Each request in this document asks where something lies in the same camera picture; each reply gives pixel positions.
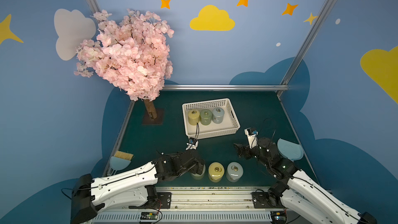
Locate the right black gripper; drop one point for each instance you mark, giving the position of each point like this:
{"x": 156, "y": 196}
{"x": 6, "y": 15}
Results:
{"x": 247, "y": 151}

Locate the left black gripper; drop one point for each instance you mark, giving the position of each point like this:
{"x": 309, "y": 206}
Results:
{"x": 195, "y": 159}

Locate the green canister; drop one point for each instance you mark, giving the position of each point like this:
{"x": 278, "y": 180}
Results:
{"x": 199, "y": 176}
{"x": 206, "y": 117}

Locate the yellow canister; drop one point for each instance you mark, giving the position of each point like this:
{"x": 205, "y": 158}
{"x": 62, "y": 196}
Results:
{"x": 216, "y": 172}

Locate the light blue canister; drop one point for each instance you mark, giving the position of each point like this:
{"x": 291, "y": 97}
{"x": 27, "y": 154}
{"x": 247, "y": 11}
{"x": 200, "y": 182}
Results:
{"x": 218, "y": 115}

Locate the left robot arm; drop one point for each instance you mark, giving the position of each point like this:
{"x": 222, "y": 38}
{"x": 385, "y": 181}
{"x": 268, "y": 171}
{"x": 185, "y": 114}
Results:
{"x": 135, "y": 188}

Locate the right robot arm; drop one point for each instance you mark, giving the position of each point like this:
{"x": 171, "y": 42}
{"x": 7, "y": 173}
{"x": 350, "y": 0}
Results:
{"x": 297, "y": 191}

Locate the white perforated plastic basket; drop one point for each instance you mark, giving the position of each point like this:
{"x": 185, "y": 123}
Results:
{"x": 229, "y": 125}

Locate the yellow-green canister back left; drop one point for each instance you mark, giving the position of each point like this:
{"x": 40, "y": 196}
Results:
{"x": 194, "y": 117}

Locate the light blue dustpan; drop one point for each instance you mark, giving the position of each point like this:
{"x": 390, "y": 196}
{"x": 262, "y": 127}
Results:
{"x": 289, "y": 150}

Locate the light blue hand brush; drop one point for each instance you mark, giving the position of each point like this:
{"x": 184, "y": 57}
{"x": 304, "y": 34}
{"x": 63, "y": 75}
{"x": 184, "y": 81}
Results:
{"x": 120, "y": 160}

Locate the left controller board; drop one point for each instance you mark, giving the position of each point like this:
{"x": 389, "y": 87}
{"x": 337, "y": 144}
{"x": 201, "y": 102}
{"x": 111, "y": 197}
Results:
{"x": 148, "y": 217}

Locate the controller board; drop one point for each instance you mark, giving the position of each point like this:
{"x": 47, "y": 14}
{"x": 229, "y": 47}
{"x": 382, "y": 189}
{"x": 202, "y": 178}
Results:
{"x": 278, "y": 218}
{"x": 148, "y": 217}

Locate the right controller board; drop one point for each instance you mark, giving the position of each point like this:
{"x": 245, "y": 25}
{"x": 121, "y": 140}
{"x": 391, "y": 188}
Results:
{"x": 278, "y": 218}

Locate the pink cherry blossom tree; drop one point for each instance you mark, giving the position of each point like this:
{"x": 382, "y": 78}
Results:
{"x": 131, "y": 55}

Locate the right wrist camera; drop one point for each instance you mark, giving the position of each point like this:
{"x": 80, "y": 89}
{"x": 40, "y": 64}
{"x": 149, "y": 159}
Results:
{"x": 251, "y": 134}

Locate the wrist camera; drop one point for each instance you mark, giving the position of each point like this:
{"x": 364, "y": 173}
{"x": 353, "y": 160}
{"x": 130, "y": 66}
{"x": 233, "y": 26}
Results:
{"x": 192, "y": 143}
{"x": 251, "y": 134}

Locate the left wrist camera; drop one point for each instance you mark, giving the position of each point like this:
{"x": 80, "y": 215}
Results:
{"x": 192, "y": 143}

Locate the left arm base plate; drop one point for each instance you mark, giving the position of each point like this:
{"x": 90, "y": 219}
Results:
{"x": 161, "y": 200}

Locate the aluminium front rail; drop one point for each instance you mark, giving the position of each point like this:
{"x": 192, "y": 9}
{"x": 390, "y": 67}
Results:
{"x": 208, "y": 204}

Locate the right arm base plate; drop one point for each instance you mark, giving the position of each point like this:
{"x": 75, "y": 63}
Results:
{"x": 265, "y": 200}

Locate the aluminium back frame bar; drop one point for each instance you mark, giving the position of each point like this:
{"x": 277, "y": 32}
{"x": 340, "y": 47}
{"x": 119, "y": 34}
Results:
{"x": 225, "y": 88}

